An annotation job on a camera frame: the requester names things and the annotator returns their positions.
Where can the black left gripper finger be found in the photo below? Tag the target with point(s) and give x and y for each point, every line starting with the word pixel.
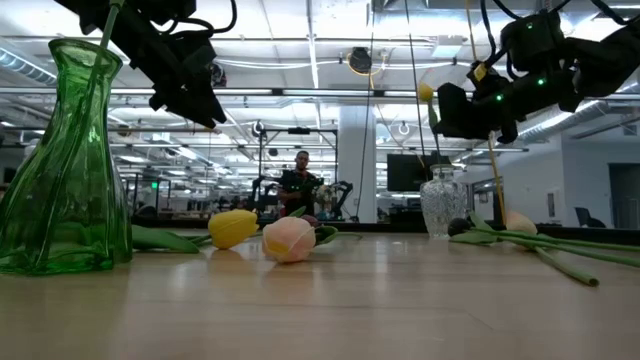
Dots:
pixel 200 110
pixel 160 97

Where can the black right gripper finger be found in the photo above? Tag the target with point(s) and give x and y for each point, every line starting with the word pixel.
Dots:
pixel 465 115

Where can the yellow tulip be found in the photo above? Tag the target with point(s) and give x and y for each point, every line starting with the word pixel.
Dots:
pixel 232 227
pixel 425 92

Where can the pale cream tulip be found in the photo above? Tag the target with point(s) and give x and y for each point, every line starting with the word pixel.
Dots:
pixel 520 222

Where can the peach pink tulip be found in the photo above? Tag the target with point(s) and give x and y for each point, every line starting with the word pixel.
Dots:
pixel 289 239

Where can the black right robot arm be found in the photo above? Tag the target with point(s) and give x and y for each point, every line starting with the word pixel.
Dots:
pixel 532 40

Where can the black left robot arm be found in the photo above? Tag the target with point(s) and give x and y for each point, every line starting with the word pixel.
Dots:
pixel 150 15

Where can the clear crystal glass vase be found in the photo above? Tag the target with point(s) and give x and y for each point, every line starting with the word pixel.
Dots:
pixel 442 205

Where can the green glass vase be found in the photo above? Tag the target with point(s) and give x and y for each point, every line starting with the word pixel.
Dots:
pixel 65 200

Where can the distant black robot station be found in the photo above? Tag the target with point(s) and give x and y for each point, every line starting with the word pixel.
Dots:
pixel 299 131

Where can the person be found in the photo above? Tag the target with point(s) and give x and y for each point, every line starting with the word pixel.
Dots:
pixel 299 185

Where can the black office chair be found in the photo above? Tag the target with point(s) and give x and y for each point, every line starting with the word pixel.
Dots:
pixel 587 217

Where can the distant flower bouquet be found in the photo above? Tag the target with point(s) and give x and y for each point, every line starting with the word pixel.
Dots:
pixel 325 196

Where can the black wall monitor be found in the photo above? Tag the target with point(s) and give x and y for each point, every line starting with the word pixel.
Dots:
pixel 407 172

